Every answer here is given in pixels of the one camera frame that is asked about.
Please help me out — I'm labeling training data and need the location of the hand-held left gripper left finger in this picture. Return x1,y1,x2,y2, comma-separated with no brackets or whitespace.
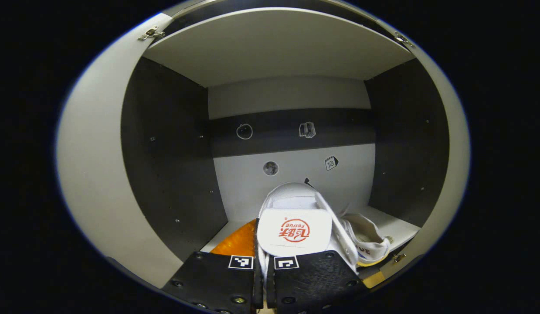
162,219,264,314

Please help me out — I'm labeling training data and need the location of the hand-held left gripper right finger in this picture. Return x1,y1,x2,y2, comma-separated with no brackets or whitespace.
266,251,367,314

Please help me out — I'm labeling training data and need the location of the white canvas shoe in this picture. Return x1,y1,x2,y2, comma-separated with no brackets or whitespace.
340,213,391,267
255,182,360,280

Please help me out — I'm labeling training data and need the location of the grey shoe cabinet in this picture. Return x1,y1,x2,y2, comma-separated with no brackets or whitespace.
121,0,451,267

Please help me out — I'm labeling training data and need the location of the grey shoe cabinet door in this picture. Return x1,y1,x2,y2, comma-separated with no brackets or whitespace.
374,31,472,288
55,12,185,289

